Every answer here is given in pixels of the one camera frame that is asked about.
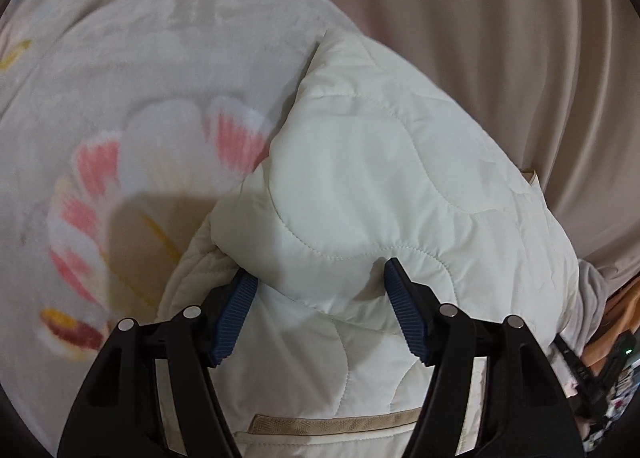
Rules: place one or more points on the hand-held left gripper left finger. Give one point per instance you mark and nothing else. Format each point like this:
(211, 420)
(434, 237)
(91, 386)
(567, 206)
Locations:
(234, 320)

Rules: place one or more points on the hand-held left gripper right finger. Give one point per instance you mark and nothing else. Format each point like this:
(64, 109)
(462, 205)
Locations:
(404, 320)

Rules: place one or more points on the white quilted jacket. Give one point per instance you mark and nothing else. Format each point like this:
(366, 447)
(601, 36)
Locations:
(375, 163)

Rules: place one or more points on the patterned dark cloth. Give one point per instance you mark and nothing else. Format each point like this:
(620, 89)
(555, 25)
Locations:
(607, 418)

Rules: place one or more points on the orange cloth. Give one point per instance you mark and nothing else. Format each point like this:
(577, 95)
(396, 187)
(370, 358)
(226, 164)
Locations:
(612, 318)

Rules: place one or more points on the floral fleece blanket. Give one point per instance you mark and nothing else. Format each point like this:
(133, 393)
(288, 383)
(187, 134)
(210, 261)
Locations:
(100, 88)

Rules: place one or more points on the beige curtain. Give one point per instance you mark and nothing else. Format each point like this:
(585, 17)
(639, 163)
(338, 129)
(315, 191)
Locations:
(500, 38)

